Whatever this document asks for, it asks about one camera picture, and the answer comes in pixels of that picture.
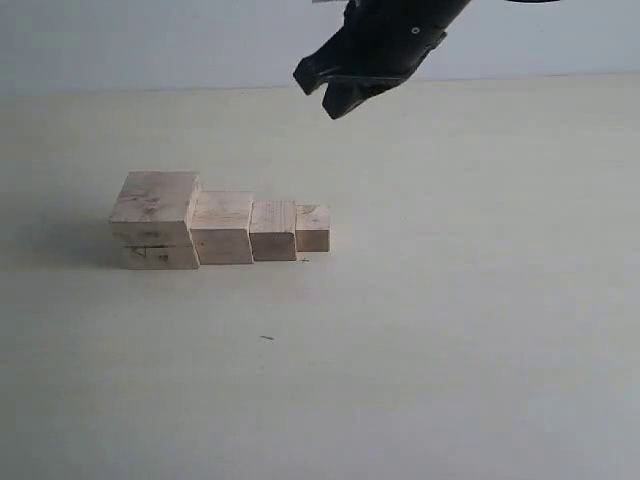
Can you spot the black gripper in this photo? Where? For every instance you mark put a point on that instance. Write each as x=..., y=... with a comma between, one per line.
x=379, y=44

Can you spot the smallest wooden cube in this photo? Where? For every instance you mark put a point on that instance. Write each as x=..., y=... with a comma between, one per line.
x=312, y=228

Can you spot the medium small wooden cube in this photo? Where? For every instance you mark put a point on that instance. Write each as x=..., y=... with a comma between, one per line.
x=272, y=230

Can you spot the second largest wooden block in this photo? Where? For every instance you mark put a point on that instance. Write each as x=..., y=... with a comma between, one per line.
x=220, y=227

